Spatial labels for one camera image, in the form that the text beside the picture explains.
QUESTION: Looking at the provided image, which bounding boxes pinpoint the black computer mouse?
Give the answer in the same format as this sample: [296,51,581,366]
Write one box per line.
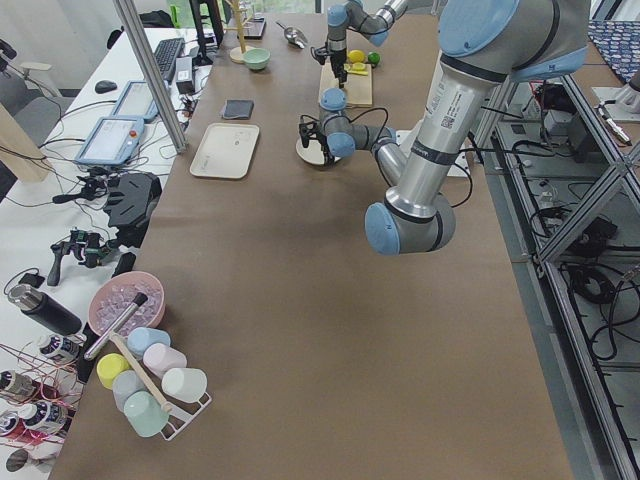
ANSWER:
[94,80,118,94]

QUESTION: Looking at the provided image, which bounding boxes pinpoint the white cup rack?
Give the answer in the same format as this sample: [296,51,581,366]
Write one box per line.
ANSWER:
[96,327,213,442]

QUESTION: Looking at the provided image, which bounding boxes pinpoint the lower teach pendant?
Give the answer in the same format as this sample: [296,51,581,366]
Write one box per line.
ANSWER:
[74,116,145,166]

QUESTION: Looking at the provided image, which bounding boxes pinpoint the green lime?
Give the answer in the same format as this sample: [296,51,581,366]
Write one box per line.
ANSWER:
[367,51,381,68]

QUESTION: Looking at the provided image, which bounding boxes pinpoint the steel tongs black tip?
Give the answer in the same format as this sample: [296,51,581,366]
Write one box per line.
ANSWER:
[83,292,148,361]

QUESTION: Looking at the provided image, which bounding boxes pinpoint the aluminium frame post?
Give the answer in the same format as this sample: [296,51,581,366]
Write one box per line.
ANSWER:
[113,0,187,154]

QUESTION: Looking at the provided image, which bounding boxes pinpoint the wooden cup stand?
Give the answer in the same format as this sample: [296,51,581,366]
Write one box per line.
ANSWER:
[225,0,253,64]

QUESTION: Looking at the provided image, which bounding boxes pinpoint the cream rabbit tray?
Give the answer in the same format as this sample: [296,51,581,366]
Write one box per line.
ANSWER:
[189,123,260,180]

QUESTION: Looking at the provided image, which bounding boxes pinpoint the wooden cutting board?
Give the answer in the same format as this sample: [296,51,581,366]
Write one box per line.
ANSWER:
[318,63,373,107]

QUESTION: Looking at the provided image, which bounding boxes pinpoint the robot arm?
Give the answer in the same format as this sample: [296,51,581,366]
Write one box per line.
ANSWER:
[310,0,421,88]
[299,0,590,255]

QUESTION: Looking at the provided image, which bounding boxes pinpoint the teach pendant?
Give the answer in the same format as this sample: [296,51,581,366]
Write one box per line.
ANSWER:
[111,81,158,123]
[74,116,145,166]

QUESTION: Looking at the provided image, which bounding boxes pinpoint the black keyboard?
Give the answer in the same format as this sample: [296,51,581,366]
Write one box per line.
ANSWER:
[154,37,185,83]

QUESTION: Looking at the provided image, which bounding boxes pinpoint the beige round plate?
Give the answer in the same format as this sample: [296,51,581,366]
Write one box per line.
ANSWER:
[295,138,341,167]

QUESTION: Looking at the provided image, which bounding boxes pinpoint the upper teach pendant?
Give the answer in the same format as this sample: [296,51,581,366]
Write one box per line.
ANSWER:
[111,81,158,123]

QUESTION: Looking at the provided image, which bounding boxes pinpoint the steel scoop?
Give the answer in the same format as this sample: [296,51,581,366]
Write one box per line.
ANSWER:
[276,21,308,49]

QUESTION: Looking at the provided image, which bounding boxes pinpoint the yellow lemon far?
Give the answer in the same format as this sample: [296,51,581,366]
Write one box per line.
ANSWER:
[347,49,367,63]

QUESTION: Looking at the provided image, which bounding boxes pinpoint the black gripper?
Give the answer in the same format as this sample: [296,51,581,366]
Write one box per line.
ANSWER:
[298,114,335,165]
[310,43,347,88]

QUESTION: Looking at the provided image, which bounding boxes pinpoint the grey folded cloth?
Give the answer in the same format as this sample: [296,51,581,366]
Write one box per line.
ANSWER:
[221,99,254,120]

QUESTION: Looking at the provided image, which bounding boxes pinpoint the black tray with glasses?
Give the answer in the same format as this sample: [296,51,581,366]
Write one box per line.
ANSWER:
[224,18,267,40]

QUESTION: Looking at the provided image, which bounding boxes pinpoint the black thermos bottle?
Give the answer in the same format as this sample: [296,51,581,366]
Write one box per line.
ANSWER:
[6,284,82,336]

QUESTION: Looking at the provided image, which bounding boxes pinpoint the mint green bowl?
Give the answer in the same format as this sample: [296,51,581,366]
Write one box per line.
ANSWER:
[243,48,271,72]

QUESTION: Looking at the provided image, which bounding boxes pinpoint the black monitor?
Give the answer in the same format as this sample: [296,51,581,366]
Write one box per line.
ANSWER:
[189,0,224,66]

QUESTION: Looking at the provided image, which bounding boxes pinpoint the pink bowl with ice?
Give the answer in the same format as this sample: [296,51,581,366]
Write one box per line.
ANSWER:
[87,271,167,339]

